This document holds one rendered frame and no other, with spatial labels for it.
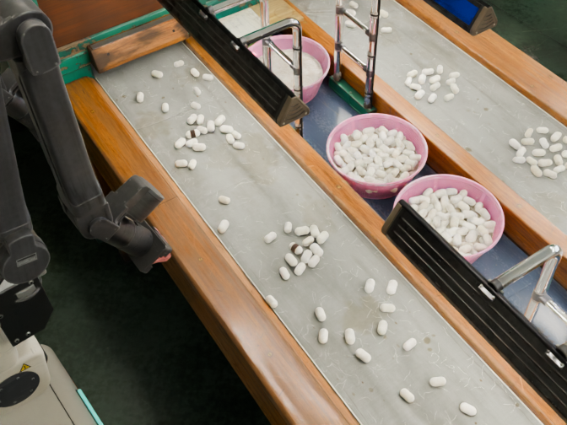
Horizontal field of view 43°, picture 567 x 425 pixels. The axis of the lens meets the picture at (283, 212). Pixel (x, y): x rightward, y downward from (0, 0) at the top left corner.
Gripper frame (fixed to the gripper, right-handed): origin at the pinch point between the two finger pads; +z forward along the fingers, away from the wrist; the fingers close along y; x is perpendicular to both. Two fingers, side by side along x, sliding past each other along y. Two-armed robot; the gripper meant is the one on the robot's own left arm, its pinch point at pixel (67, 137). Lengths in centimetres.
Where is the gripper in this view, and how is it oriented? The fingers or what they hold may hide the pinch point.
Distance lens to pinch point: 170.9
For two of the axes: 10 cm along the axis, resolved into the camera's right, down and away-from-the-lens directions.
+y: -6.1, -6.0, 5.2
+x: -6.9, 7.3, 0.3
